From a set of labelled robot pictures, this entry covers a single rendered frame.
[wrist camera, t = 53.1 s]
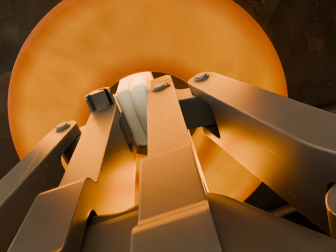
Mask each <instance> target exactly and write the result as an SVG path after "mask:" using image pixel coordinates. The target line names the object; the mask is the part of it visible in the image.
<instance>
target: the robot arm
mask: <svg viewBox="0 0 336 252"><path fill-rule="evenodd" d="M188 86H189V88H186V89H175V87H174V84H173V81H172V78H171V76H170V75H164V76H161V77H158V78H156V79H154V78H153V75H152V72H151V71H148V72H140V73H136V74H132V75H130V76H127V77H125V78H123V79H121V80H120V81H119V84H118V88H117V91H116V93H115V94H112V92H111V89H110V87H103V88H100V89H97V90H95V91H93V92H91V93H89V94H87V95H86V96H85V97H84V99H85V101H86V103H87V105H88V107H89V109H90V111H91V114H90V117H89V119H88V121H87V123H86V125H84V126H82V127H80V128H79V126H78V124H77V122H76V121H69V122H62V123H60V124H58V125H57V126H56V128H54V129H53V130H52V131H51V132H50V133H49V134H48V135H47V136H45V137H44V138H43V139H42V140H41V141H40V142H39V143H38V144H37V145H36V146H35V147H34V148H33V149H32V150H31V151H30V152H29V153H28V154H27V155H26V156H25V157H24V158H23V159H22V160H21V161H20V162H19V163H18V164H17V165H16V166H14V167H13V168H12V169H11V170H10V171H9V172H8V173H7V174H6V175H5V176H4V177H3V178H2V179H1V180H0V252H336V114H334V113H331V112H328V111H325V110H323V109H320V108H317V107H314V106H311V105H308V104H305V103H302V102H299V101H296V100H294V99H291V98H288V97H285V96H282V95H279V94H276V93H273V92H270V91H267V90H264V89H262V88H259V87H256V86H253V85H250V84H247V83H244V82H241V81H238V80H235V79H233V78H230V77H227V76H224V75H221V74H218V73H215V72H201V73H199V74H197V75H195V76H194V77H192V78H191V79H190V80H189V81H188ZM199 127H202V129H203V132H204V133H205V134H206V135H207V136H208V137H209V138H210V139H212V140H213V141H214V142H215V143H216V144H218V145H219V146H220V147H221V148H223V149H224V150H225V151H226V152H227V153H229V154H230V155H231V156H232V157H233V158H235V159H236V160H237V161H238V162H239V163H241V164H242V165H243V166H244V167H245V168H247V169H248V170H249V171H250V172H251V173H253V174H254V175H255V176H256V177H258V178H259V179H260V180H261V181H262V182H264V183H265V184H266V185H267V186H268V187H270V188H271V189H272V190H273V191H274V192H276V193H277V194H278V195H279V196H280V197H282V198H283V199H284V200H285V201H287V202H288V203H289V204H290V205H291V206H293V207H294V208H295V209H296V210H297V211H299V212H300V213H301V214H302V215H303V216H305V217H306V218H307V219H308V220H310V221H311V222H312V223H314V224H315V225H316V226H318V227H319V228H320V229H322V230H323V231H325V232H327V233H328V234H330V235H331V237H329V236H326V235H324V234H321V233H319V232H316V231H314V230H311V229H309V228H306V227H304V226H302V225H299V224H297V223H294V222H292V221H289V220H287V219H284V218H282V217H279V216H277V215H274V214H272V213H269V212H267V211H265V210H262V209H260V208H257V207H255V206H252V205H250V204H247V203H245V202H242V201H240V200H237V199H235V198H232V197H230V196H227V195H223V194H219V193H212V192H209V190H208V187H207V184H206V181H205V178H204V175H203V172H202V169H201V165H200V162H199V159H198V156H197V153H196V150H195V147H194V143H193V140H192V137H191V134H190V131H189V129H193V128H199ZM133 139H134V141H135V143H136V146H137V147H139V148H140V149H142V148H145V147H147V157H144V158H141V159H140V172H139V201H138V204H137V205H135V206H134V203H135V180H136V158H137V149H136V146H135V144H134V142H133ZM62 158H63V160H64V161H65V163H66V165H67V168H66V170H65V168H64V167H63V164H62Z"/></svg>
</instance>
